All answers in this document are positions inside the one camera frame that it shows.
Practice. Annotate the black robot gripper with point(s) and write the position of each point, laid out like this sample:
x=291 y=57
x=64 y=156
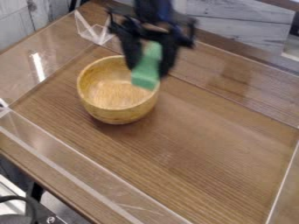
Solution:
x=154 y=21

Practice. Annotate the green rectangular block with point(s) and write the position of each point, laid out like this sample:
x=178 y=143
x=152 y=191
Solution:
x=144 y=75

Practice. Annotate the brown wooden bowl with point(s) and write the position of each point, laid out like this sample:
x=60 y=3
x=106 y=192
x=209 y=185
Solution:
x=109 y=97

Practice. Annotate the clear acrylic corner bracket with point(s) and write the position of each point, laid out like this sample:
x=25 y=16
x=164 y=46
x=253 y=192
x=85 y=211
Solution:
x=94 y=33

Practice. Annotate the clear acrylic tray wall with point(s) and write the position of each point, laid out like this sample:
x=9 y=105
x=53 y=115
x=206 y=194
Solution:
x=209 y=159

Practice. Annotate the black table leg frame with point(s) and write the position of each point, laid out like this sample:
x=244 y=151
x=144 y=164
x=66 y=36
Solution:
x=44 y=215

